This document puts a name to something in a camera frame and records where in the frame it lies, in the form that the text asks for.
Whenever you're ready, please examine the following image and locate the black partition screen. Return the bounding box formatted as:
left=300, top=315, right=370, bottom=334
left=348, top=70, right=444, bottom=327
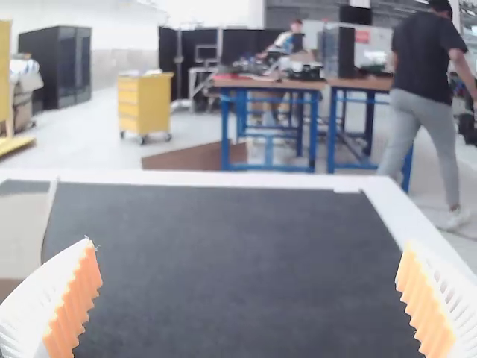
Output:
left=158, top=25, right=290, bottom=102

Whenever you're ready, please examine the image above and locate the black computer case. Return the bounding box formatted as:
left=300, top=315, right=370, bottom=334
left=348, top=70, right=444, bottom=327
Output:
left=321, top=25, right=357, bottom=80

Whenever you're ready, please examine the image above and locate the black cabinet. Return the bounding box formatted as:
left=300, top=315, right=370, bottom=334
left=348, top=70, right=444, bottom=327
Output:
left=17, top=25, right=93, bottom=111

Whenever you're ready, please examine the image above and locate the black mat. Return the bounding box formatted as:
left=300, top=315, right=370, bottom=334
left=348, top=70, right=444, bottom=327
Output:
left=0, top=179, right=426, bottom=358

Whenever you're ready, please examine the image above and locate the blue workbench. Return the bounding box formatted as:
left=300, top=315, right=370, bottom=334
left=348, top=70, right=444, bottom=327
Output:
left=212, top=76, right=328, bottom=175
left=327, top=76, right=414, bottom=194

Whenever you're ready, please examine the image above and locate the yellow tool cart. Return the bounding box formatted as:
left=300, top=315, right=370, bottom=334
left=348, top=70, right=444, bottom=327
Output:
left=117, top=71, right=174, bottom=145

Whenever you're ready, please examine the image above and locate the person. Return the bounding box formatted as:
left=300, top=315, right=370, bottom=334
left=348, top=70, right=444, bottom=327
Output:
left=376, top=0, right=477, bottom=231
left=256, top=18, right=307, bottom=128

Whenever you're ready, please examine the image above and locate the brown cardboard sheet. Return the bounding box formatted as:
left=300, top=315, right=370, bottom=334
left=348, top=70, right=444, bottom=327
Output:
left=141, top=140, right=249, bottom=172

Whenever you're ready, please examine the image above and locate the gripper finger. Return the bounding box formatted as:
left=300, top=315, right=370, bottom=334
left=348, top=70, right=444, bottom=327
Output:
left=394, top=240, right=477, bottom=358
left=0, top=237, right=104, bottom=358

